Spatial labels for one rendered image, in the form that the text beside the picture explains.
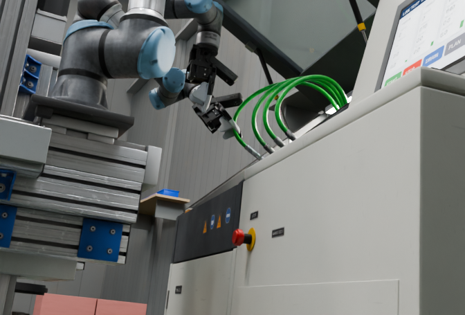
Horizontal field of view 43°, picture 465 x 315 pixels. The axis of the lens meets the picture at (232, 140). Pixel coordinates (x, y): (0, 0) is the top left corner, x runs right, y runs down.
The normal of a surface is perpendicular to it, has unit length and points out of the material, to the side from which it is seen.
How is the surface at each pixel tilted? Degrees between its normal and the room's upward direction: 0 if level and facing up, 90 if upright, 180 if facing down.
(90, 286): 90
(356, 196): 90
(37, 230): 90
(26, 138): 90
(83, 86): 72
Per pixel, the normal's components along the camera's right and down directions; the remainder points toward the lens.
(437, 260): 0.32, -0.25
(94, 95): 0.70, -0.42
